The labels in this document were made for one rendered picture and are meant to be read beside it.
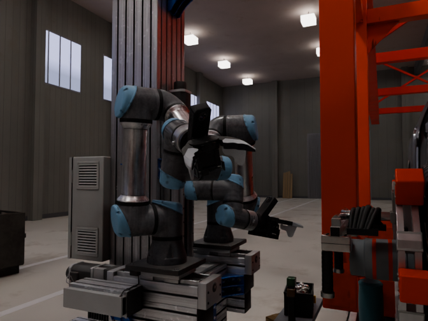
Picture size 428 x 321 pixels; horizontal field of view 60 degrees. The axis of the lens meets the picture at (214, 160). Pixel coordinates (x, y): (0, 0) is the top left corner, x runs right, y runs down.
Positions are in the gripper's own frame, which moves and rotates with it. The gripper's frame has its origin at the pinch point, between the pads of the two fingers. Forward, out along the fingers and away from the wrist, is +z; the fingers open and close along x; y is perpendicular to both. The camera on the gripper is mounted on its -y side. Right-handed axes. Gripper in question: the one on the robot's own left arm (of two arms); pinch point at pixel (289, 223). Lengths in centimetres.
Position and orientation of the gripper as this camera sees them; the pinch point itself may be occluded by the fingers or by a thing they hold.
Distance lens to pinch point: 156.7
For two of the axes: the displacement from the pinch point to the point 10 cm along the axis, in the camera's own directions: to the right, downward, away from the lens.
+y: -1.8, 9.7, -1.7
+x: 5.7, -0.4, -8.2
